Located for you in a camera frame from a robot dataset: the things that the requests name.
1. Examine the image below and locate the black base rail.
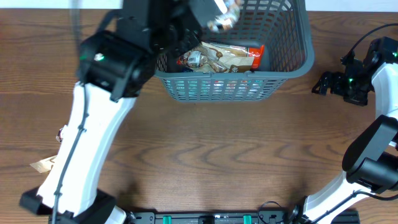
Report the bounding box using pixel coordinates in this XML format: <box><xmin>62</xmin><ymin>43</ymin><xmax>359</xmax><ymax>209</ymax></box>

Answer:
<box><xmin>124</xmin><ymin>210</ymin><xmax>361</xmax><ymax>224</ymax></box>

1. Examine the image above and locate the beige mushroom pouch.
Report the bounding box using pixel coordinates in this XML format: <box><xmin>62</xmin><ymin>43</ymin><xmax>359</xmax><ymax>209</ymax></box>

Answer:
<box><xmin>179</xmin><ymin>42</ymin><xmax>256</xmax><ymax>74</ymax></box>
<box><xmin>30</xmin><ymin>125</ymin><xmax>68</xmax><ymax>173</ymax></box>
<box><xmin>207</xmin><ymin>0</ymin><xmax>241</xmax><ymax>33</ymax></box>

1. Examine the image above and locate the grey plastic basket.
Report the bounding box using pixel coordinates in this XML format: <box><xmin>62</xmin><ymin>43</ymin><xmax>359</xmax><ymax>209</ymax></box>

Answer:
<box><xmin>155</xmin><ymin>0</ymin><xmax>315</xmax><ymax>103</ymax></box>

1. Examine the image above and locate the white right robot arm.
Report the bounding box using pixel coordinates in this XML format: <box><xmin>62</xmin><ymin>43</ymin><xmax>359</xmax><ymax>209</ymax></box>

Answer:
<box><xmin>288</xmin><ymin>37</ymin><xmax>397</xmax><ymax>223</ymax></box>

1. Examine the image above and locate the orange noodle pack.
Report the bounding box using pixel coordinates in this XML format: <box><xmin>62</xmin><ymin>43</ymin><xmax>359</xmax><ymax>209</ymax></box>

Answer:
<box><xmin>177</xmin><ymin>43</ymin><xmax>265</xmax><ymax>70</ymax></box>

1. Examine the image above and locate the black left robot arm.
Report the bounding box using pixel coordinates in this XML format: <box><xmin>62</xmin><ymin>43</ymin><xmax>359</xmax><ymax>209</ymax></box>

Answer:
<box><xmin>19</xmin><ymin>1</ymin><xmax>231</xmax><ymax>223</ymax></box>

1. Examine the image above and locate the blue white snack bag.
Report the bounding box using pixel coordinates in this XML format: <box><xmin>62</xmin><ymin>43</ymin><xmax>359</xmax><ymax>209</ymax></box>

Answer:
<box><xmin>164</xmin><ymin>78</ymin><xmax>266</xmax><ymax>100</ymax></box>

